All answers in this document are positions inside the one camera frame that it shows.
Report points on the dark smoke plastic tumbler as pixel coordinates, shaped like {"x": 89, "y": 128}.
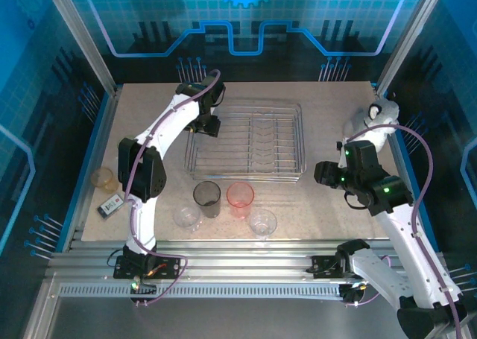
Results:
{"x": 207, "y": 199}

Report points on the pink plastic tumbler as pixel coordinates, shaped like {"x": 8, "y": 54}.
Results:
{"x": 240, "y": 201}

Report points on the clear plastic cup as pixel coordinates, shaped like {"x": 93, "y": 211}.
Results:
{"x": 187, "y": 218}
{"x": 263, "y": 222}

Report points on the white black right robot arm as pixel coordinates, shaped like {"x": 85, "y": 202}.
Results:
{"x": 406, "y": 234}

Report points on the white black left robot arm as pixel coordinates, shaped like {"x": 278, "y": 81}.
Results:
{"x": 175, "y": 119}

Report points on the amber plastic cup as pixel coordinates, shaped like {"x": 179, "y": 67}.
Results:
{"x": 103, "y": 179}

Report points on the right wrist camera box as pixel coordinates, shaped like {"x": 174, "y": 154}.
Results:
{"x": 341, "y": 153}

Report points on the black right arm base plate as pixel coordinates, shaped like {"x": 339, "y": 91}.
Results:
{"x": 322, "y": 266}

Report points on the aluminium frame post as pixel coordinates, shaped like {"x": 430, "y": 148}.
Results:
{"x": 80, "y": 33}
{"x": 410, "y": 33}

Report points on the aluminium front rail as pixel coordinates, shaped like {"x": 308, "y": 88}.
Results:
{"x": 238, "y": 255}

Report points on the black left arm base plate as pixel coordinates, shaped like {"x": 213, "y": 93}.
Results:
{"x": 167, "y": 267}

